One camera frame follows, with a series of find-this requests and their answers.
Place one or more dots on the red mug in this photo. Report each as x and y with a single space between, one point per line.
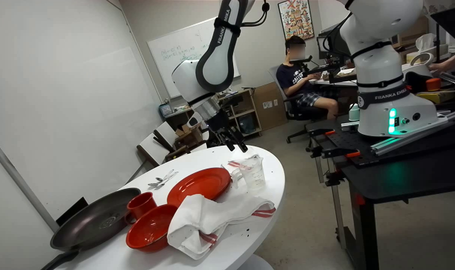
141 206

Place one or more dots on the black and orange clamp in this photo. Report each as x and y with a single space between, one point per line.
319 132
332 152

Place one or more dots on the whiteboard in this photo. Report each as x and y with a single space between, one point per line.
175 52

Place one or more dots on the red plate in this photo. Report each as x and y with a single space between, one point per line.
201 184

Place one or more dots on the white towel with red stripes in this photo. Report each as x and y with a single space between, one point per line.
212 221

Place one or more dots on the stack of white boards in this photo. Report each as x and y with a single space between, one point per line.
154 144

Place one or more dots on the tissue box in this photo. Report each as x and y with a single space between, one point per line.
428 45

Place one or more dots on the large cardboard box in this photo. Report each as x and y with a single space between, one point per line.
269 105

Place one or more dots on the dark frying pan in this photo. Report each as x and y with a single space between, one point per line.
94 221

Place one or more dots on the clear plastic measuring jug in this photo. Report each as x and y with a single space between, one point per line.
253 173

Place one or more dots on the wooden shelf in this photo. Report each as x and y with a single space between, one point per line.
244 112

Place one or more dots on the person's forearm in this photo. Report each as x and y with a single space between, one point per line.
449 60

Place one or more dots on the monitor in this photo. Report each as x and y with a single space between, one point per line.
325 43

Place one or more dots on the colourful framed poster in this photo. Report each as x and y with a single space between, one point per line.
296 18

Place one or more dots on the camera on mount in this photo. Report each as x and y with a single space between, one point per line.
327 69

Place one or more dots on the heap of silver cutlery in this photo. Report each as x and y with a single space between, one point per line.
161 180

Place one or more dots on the office chair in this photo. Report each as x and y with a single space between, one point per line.
293 110

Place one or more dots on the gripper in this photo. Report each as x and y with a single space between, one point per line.
218 122

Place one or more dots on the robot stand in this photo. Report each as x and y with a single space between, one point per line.
407 176

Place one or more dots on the white and teal bottle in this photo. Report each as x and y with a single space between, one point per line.
354 112

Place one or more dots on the small open cardboard box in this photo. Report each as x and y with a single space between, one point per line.
188 135

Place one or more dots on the person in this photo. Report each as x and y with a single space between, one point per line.
299 80

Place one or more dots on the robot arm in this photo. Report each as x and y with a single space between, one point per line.
377 56

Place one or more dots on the red bowl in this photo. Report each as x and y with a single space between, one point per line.
150 229

